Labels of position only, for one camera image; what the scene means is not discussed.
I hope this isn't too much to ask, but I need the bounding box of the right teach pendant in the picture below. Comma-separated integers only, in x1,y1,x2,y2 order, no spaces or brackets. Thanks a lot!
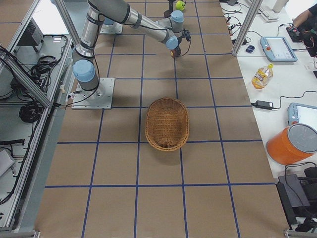
287,103,317,130

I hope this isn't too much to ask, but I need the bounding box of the green apple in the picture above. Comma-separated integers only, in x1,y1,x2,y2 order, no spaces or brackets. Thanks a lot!
175,0,186,11

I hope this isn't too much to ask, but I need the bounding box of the orange round container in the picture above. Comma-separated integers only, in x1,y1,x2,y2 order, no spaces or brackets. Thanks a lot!
266,123,317,165

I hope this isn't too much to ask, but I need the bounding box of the red yellow apple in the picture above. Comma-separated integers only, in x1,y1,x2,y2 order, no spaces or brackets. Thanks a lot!
170,49,180,58

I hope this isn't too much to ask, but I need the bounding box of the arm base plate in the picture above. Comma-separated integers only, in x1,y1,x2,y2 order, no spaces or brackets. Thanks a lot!
71,77,115,110

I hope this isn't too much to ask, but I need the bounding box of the left teach pendant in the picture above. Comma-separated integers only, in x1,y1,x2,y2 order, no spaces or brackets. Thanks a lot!
260,37,298,62

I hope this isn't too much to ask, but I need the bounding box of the person at desk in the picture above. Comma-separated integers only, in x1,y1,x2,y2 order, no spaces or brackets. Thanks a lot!
293,4,317,28

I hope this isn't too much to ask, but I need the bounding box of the black power adapter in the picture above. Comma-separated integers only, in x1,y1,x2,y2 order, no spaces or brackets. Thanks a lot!
251,100,274,110

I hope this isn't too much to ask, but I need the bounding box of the dark blue checkered pouch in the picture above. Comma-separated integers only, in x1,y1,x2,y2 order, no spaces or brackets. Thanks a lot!
245,45,255,53

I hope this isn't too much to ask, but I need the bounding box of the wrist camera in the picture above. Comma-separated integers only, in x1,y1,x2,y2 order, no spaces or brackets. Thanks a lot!
179,29,191,57

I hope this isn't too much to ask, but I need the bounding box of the wicker basket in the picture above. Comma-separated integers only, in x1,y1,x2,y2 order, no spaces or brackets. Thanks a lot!
145,97,190,152

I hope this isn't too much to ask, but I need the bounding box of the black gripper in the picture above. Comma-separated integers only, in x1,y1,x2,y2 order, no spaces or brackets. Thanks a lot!
170,46,181,57

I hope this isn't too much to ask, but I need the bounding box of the orange drink bottle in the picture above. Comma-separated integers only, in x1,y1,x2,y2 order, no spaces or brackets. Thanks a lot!
251,63,274,89

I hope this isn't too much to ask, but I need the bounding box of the aluminium frame post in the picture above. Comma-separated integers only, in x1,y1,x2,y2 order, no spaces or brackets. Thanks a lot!
232,0,262,57

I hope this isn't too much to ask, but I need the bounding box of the teach pendant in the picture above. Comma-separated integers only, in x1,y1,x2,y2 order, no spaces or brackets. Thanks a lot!
260,37,298,62
287,103,317,130

